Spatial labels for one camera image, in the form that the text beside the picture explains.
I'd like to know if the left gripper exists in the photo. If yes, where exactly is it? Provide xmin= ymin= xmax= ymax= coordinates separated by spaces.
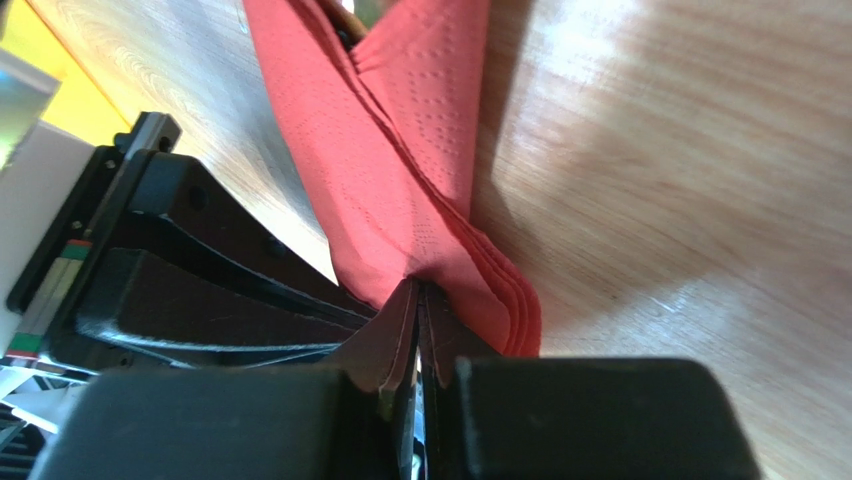
xmin=5 ymin=112 xmax=375 ymax=373

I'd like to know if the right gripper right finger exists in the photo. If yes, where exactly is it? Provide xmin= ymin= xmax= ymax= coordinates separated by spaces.
xmin=420 ymin=285 xmax=760 ymax=479

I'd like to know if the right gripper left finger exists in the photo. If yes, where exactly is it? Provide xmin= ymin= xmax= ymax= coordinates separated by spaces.
xmin=32 ymin=279 xmax=420 ymax=479

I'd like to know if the red paper napkin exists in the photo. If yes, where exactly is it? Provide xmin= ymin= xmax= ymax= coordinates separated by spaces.
xmin=244 ymin=1 xmax=542 ymax=356

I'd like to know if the gold spoon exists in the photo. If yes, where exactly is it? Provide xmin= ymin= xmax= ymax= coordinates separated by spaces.
xmin=317 ymin=0 xmax=368 ymax=46

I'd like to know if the yellow plastic bin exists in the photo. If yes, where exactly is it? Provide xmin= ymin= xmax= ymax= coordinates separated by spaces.
xmin=1 ymin=0 xmax=131 ymax=145

